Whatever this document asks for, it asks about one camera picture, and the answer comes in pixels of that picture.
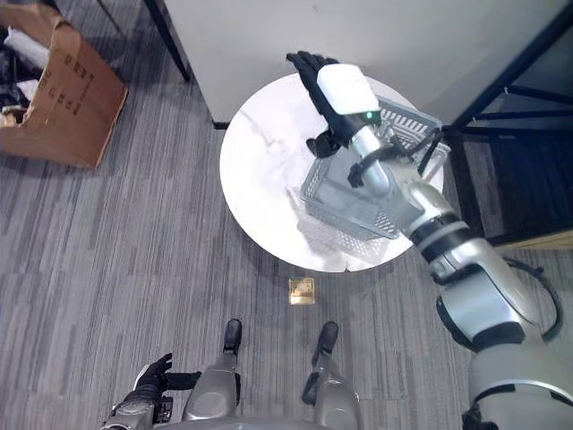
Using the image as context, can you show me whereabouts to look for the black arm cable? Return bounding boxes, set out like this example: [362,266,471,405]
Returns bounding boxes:
[503,257,563,340]

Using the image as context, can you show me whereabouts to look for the grey plastic basket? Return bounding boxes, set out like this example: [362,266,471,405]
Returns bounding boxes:
[298,98,444,241]

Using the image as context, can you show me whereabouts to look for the brass floor socket plate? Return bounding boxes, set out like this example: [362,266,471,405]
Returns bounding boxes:
[287,277,318,307]

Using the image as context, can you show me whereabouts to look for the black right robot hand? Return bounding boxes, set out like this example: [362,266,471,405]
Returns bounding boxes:
[286,50,381,159]

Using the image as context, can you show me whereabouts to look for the round white marble table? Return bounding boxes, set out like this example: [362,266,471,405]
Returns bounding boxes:
[218,73,445,273]

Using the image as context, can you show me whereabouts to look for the black metal frame rack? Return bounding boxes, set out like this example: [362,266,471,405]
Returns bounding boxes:
[440,4,573,246]

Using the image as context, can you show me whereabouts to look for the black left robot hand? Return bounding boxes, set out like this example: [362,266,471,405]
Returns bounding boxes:
[133,352,201,400]

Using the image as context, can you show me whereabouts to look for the brown cardboard box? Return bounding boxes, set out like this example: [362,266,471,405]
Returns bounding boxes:
[0,0,130,170]

